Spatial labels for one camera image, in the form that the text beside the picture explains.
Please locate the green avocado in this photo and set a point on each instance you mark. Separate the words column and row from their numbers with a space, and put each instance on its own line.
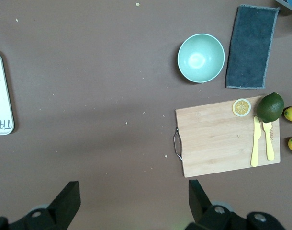
column 270, row 107

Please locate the yellow plastic fork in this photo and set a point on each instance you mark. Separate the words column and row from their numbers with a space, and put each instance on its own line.
column 269, row 143

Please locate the toy lemon slice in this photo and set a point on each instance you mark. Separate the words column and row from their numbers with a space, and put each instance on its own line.
column 241, row 107

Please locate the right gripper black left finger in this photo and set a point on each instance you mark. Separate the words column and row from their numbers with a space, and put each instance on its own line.
column 64, row 201

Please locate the yellow plastic knife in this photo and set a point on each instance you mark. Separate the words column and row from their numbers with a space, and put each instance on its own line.
column 256, row 143

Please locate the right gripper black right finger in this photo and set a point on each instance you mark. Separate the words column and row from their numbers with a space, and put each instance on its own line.
column 199, row 201

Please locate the pale green bowl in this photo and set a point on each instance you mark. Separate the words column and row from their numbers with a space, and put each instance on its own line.
column 201, row 58

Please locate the wooden cutting board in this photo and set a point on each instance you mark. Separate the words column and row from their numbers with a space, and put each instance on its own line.
column 215, row 141

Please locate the dark grey cloth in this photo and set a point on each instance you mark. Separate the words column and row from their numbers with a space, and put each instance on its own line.
column 251, row 48

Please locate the cream bear print tray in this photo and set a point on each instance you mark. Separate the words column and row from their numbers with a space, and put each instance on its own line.
column 1, row 95

